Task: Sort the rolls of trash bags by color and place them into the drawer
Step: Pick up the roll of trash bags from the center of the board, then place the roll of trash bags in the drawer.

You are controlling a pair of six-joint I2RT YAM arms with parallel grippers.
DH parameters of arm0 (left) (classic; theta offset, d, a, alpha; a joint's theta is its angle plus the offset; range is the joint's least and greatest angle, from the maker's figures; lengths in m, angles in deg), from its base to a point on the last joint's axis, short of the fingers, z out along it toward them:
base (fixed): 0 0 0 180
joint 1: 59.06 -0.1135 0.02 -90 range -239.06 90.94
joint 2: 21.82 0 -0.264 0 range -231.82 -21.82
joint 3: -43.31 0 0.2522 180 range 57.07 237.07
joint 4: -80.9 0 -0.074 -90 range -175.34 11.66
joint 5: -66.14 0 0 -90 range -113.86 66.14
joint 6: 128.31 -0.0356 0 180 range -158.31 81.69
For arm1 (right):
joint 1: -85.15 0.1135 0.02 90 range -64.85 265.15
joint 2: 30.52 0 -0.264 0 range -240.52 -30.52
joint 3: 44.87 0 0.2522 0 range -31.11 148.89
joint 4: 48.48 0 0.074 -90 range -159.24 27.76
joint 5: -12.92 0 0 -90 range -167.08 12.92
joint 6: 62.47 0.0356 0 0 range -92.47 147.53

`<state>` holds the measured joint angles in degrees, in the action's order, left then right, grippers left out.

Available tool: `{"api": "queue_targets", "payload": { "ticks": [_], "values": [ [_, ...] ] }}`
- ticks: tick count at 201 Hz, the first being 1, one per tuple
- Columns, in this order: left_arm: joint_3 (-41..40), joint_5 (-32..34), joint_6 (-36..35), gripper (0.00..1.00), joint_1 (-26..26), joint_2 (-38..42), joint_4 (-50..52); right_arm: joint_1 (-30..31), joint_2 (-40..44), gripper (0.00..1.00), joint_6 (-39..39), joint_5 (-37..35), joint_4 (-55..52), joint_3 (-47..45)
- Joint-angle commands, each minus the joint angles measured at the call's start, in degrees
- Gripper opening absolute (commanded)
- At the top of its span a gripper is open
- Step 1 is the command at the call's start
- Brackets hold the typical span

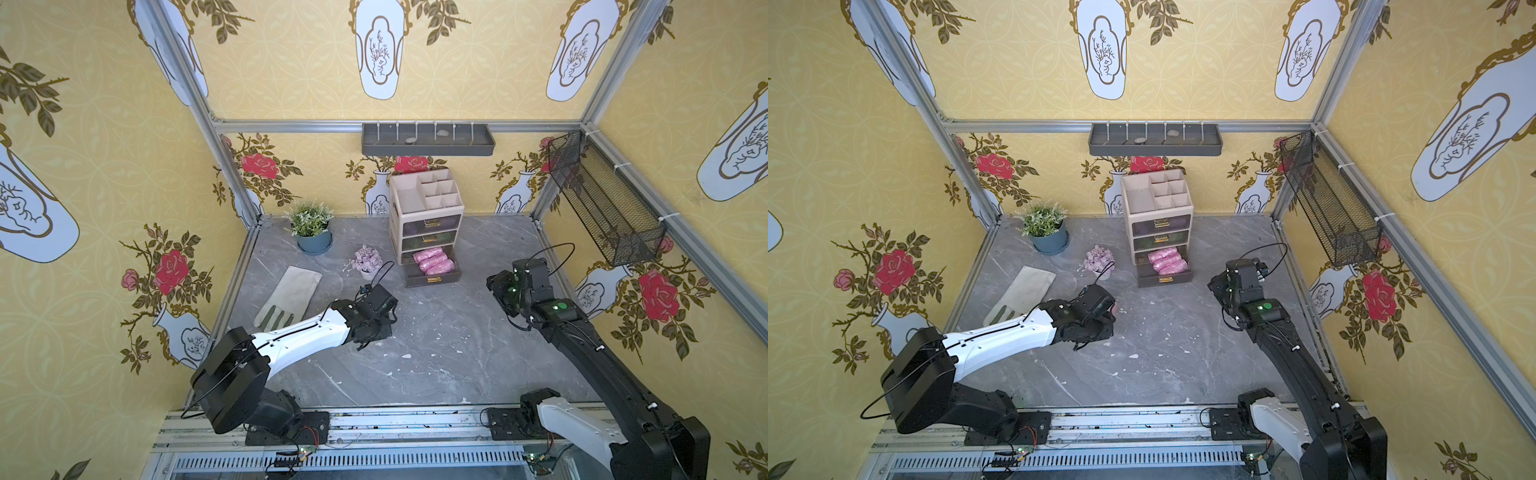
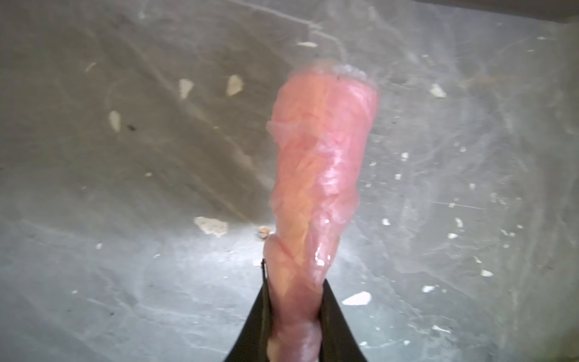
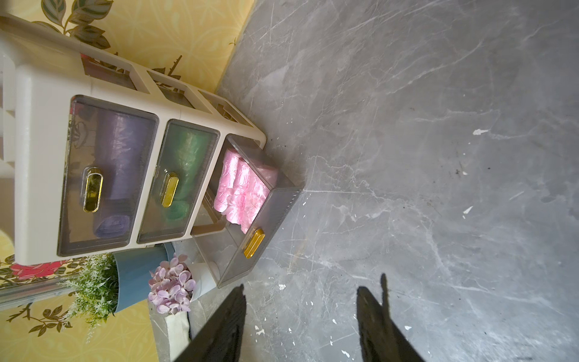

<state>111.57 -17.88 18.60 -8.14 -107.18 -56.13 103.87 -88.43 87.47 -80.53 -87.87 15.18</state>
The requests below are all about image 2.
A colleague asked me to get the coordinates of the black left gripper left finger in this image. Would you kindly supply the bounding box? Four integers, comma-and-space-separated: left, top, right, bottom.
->
224, 259, 272, 362

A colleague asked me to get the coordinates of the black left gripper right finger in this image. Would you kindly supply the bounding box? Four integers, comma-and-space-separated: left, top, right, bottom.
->
319, 280, 367, 362

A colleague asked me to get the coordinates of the pink trash bag roll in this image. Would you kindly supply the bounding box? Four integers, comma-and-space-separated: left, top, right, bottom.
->
264, 61, 379, 361

